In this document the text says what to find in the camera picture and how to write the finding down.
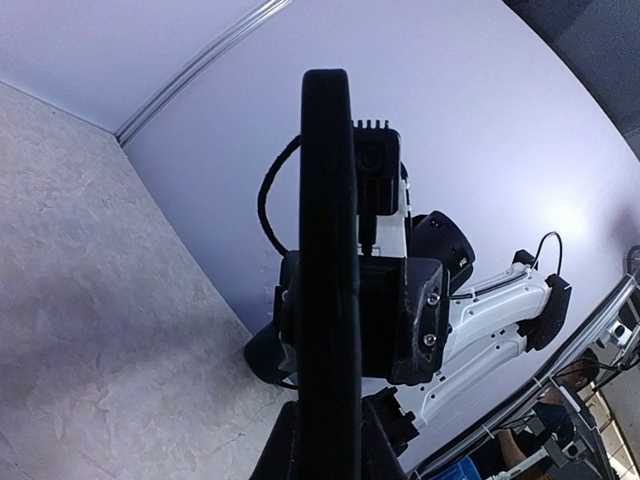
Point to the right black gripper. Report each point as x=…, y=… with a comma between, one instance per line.
x=388, y=323

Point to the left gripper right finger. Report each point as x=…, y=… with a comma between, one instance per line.
x=379, y=459

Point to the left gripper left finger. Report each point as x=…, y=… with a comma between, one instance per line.
x=280, y=457

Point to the black phone case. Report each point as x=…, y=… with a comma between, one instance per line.
x=330, y=406

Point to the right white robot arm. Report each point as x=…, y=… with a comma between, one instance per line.
x=488, y=323

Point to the blue plastic part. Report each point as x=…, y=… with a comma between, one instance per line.
x=464, y=469

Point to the dark green mug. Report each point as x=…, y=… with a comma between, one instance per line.
x=271, y=354

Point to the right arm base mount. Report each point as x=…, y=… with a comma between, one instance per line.
x=398, y=424

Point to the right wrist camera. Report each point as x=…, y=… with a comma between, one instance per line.
x=383, y=205

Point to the right aluminium frame post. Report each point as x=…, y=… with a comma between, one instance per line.
x=214, y=50

